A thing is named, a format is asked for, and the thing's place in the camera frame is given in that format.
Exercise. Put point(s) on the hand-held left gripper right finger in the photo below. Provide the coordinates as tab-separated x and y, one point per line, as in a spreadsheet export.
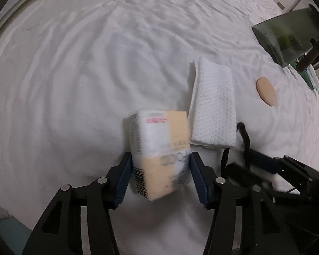
199	180

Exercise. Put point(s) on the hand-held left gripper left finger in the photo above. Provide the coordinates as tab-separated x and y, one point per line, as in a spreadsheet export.
123	180

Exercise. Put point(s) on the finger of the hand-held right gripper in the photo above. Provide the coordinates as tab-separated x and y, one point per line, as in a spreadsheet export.
244	172
263	163

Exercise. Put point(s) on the tissue packet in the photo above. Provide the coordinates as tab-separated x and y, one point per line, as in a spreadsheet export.
159	143

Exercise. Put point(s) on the beige powder puff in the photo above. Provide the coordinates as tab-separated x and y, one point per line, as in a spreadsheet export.
266	91

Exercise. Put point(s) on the white cloth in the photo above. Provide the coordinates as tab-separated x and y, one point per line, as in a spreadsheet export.
212	106

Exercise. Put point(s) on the dark translucent plastic bin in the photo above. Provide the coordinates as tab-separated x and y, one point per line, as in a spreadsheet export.
284	37

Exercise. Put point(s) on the wall switch plate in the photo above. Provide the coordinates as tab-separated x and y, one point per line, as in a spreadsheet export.
281	5

